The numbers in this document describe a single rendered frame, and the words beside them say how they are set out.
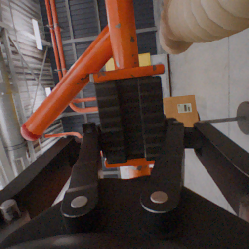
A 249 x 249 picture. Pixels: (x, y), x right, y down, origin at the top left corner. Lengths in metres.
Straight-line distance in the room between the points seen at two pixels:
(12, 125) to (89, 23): 7.47
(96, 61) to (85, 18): 11.40
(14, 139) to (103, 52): 5.81
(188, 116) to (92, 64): 2.01
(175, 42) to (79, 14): 11.55
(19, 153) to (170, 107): 4.82
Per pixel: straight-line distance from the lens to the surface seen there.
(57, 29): 8.63
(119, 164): 0.17
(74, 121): 11.62
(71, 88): 0.19
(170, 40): 0.21
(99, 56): 0.18
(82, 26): 11.54
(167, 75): 7.57
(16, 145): 5.99
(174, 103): 2.17
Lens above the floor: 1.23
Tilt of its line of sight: 6 degrees up
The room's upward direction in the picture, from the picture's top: 96 degrees counter-clockwise
